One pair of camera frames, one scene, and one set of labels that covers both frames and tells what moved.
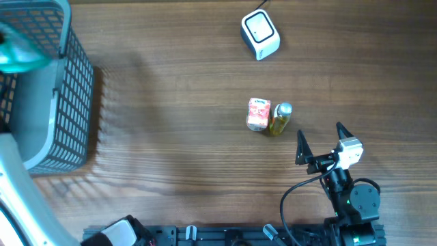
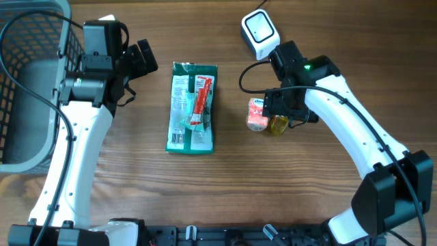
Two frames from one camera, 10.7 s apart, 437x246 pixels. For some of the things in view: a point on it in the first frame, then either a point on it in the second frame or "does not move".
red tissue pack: x=258 y=114 does not move
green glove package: x=18 y=54 -> x=192 y=108
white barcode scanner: x=259 y=31 does not move
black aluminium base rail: x=229 y=235 does not move
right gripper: x=305 y=156 -> x=272 y=106
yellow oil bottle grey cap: x=282 y=114 does not move
